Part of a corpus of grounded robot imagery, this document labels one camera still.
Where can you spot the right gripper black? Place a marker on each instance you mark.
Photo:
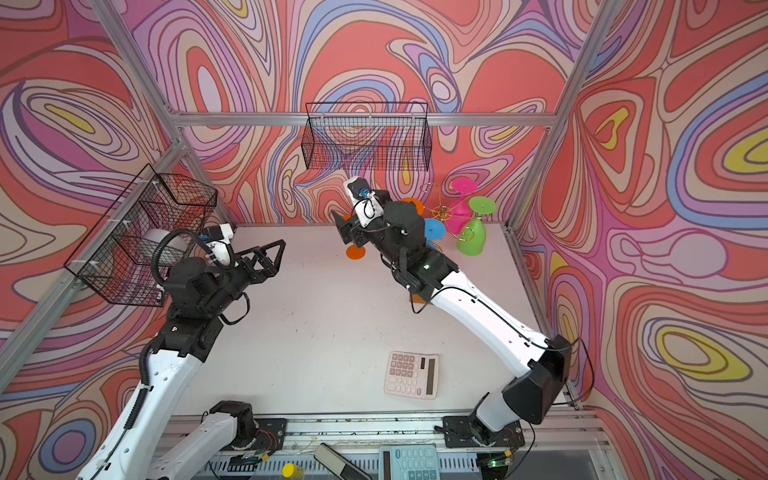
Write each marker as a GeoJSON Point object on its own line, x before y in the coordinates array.
{"type": "Point", "coordinates": [351, 229]}

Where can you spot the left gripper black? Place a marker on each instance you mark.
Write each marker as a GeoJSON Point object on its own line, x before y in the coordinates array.
{"type": "Point", "coordinates": [265, 271]}

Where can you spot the blue wine glass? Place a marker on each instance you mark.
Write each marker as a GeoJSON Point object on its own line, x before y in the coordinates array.
{"type": "Point", "coordinates": [434, 230]}

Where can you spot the gold wire rack wooden base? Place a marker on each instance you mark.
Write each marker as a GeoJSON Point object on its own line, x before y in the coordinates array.
{"type": "Point", "coordinates": [439, 212]}

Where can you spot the green wine glass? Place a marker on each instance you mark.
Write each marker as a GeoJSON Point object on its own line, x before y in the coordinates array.
{"type": "Point", "coordinates": [471, 241]}

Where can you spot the orange wine glass front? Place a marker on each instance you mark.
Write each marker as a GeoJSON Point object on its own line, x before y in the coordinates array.
{"type": "Point", "coordinates": [356, 249]}

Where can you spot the orange wine glass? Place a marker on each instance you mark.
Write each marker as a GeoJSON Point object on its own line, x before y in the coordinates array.
{"type": "Point", "coordinates": [417, 203]}
{"type": "Point", "coordinates": [356, 249]}

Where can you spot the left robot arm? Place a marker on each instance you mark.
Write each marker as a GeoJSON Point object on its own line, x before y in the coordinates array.
{"type": "Point", "coordinates": [203, 276]}

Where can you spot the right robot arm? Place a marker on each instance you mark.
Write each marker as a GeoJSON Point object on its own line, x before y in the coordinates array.
{"type": "Point", "coordinates": [539, 365]}

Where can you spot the orange wine glass rear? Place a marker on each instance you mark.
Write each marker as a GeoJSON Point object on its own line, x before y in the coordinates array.
{"type": "Point", "coordinates": [417, 203]}

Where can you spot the magenta wine glass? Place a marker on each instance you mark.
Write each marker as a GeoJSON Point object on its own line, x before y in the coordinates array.
{"type": "Point", "coordinates": [460, 212]}

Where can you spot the silver tape roll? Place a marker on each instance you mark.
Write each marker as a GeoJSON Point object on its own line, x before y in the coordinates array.
{"type": "Point", "coordinates": [152, 237]}

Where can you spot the pink calculator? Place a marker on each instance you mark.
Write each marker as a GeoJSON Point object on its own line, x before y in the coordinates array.
{"type": "Point", "coordinates": [412, 375]}

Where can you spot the black phone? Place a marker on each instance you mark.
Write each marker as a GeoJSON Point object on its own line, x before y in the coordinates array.
{"type": "Point", "coordinates": [338, 465]}

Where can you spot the teal calculator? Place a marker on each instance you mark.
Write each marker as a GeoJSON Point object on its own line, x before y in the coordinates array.
{"type": "Point", "coordinates": [408, 462]}

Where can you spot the black wire basket back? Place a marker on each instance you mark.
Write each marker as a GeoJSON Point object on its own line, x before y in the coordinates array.
{"type": "Point", "coordinates": [365, 136]}

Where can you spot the black wire basket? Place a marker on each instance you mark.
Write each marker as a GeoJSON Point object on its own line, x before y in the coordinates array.
{"type": "Point", "coordinates": [112, 262]}
{"type": "Point", "coordinates": [365, 136]}

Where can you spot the black wire basket left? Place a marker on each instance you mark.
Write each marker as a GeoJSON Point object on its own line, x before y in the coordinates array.
{"type": "Point", "coordinates": [112, 262]}

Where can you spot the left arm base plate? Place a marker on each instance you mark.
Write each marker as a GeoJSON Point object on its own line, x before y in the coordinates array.
{"type": "Point", "coordinates": [262, 435]}

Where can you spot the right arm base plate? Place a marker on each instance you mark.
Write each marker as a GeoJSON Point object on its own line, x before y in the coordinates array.
{"type": "Point", "coordinates": [467, 432]}

